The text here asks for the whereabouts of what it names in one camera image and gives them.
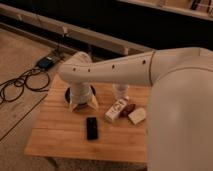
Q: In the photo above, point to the brown round object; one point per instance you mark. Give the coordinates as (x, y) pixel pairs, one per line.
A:
(128, 109)

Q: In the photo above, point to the cream sponge block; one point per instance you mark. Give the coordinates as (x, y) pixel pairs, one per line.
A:
(137, 115)

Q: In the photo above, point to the black eraser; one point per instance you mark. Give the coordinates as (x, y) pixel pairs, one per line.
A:
(92, 129)

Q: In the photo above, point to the long metal rail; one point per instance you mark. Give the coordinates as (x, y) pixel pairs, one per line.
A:
(71, 31)

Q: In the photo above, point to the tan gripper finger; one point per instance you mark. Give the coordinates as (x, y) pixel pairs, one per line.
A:
(72, 106)
(94, 103)

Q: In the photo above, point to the black power adapter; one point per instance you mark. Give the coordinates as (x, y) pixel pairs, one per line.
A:
(45, 63)

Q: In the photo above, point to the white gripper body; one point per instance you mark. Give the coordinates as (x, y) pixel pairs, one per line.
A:
(81, 93)

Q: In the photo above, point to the black round bowl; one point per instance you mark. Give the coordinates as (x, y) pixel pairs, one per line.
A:
(67, 93)

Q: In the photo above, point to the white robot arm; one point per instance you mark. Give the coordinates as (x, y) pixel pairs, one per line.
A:
(180, 106)

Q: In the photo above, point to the wooden table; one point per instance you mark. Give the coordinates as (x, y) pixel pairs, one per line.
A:
(58, 132)

